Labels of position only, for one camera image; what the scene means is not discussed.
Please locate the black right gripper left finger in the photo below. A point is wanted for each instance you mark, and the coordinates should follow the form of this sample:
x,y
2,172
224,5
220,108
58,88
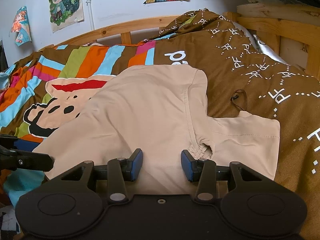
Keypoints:
x,y
119,171

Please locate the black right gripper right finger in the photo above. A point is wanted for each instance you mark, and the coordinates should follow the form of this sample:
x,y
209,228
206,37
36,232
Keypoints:
x,y
203,172

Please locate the beige zip hoodie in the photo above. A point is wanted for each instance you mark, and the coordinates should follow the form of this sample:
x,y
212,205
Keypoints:
x,y
161,109

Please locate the colourful striped brown duvet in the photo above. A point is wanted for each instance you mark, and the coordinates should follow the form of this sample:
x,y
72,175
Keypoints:
x,y
45,90

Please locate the silver plastic wrapper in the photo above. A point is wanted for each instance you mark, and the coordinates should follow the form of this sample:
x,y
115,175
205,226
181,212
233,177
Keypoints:
x,y
259,45

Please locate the orange blue torn poster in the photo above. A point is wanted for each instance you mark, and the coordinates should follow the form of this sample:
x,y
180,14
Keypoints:
x,y
21,27

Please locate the anime girl poster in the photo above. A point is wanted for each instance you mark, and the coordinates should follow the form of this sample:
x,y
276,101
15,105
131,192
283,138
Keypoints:
x,y
64,13

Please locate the wooden bed frame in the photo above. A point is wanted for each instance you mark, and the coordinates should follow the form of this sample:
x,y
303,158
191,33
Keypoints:
x,y
272,23

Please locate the white wall conduit pipe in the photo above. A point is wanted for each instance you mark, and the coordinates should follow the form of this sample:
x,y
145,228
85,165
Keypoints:
x,y
89,7

